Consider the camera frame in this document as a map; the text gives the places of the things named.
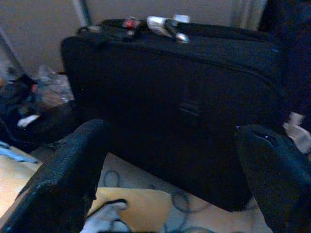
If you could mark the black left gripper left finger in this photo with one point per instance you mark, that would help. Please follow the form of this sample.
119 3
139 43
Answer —
56 174

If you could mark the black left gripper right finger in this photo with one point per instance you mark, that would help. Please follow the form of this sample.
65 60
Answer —
279 179

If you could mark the light blue cloth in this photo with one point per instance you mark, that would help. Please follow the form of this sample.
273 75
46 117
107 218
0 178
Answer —
17 153

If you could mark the beige crumpled paper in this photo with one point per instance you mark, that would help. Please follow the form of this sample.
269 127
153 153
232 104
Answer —
297 132

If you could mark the yellow egg-cartoon blanket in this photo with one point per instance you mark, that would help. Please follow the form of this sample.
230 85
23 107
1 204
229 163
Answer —
136 206

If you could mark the dark clothes pile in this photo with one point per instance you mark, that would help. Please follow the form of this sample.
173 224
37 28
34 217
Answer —
14 97

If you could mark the clear crumpled plastic bag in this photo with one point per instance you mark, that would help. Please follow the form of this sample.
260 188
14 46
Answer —
56 85

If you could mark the black fabric suitcase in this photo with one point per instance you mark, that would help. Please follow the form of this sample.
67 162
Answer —
158 97

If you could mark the grey metal pole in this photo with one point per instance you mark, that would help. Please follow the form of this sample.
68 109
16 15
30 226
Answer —
82 12

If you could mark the small red black item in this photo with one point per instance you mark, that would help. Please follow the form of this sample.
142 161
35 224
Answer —
129 23

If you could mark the white silver item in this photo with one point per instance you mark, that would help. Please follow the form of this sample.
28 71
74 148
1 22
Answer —
161 25

